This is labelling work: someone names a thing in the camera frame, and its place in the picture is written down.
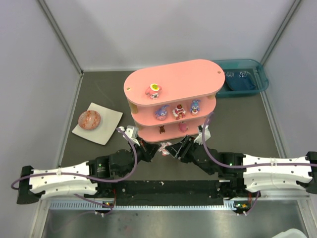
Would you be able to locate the pink doll green bow toy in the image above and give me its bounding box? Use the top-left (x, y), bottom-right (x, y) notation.
top-left (145, 83), bottom-right (162, 100)

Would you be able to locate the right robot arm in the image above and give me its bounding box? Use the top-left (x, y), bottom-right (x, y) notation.
top-left (165, 136), bottom-right (317, 197)

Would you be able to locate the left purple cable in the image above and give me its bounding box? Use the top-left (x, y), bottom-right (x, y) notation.
top-left (11, 127), bottom-right (138, 191)

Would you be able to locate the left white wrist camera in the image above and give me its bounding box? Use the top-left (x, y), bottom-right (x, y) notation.
top-left (125, 125), bottom-right (140, 145)

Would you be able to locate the red strawberry cake toy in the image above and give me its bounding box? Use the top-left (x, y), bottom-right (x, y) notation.
top-left (172, 104), bottom-right (186, 120)

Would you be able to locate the purple cable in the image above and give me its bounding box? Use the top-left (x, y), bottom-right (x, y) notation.
top-left (202, 112), bottom-right (317, 169)
top-left (11, 127), bottom-right (138, 191)

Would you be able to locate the purple bunny head toy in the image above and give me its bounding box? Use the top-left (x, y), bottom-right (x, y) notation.
top-left (155, 105), bottom-right (169, 121)

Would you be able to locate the red patterned bowl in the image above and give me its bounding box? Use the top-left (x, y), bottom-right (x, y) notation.
top-left (78, 110), bottom-right (101, 130)

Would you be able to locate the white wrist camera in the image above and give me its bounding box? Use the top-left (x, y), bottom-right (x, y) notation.
top-left (194, 125), bottom-right (211, 145)
top-left (125, 125), bottom-right (140, 145)

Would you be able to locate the purple long-ear bunny toy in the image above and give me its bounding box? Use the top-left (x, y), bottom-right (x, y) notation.
top-left (190, 99), bottom-right (201, 116)

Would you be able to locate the pink figure toy on shelf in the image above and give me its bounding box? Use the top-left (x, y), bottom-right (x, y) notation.
top-left (178, 122), bottom-right (189, 133)

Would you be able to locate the pink three-tier toy shelf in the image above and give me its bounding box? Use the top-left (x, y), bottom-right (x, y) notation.
top-left (123, 59), bottom-right (225, 142)

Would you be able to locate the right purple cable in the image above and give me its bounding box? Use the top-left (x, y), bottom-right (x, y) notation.
top-left (202, 112), bottom-right (317, 169)

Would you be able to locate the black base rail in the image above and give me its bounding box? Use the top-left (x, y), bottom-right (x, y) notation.
top-left (94, 180), bottom-right (236, 205)

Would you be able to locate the white square plate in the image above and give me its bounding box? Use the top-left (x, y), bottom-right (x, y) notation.
top-left (72, 103), bottom-right (123, 145)

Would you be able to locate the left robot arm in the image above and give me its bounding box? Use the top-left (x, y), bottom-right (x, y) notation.
top-left (16, 138), bottom-right (159, 205)

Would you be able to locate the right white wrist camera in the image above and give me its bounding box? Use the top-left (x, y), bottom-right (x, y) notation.
top-left (194, 125), bottom-right (211, 145)

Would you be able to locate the small brown bear toy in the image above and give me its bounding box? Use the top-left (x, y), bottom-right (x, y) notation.
top-left (159, 125), bottom-right (165, 134)

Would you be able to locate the teal plastic bin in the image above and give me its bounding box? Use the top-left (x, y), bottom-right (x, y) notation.
top-left (214, 59), bottom-right (269, 98)

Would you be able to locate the white slotted cable duct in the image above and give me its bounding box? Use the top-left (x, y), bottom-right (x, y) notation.
top-left (49, 200), bottom-right (250, 211)

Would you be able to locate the pink bonnet melody toy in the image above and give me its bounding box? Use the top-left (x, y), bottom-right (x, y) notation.
top-left (158, 142), bottom-right (172, 156)

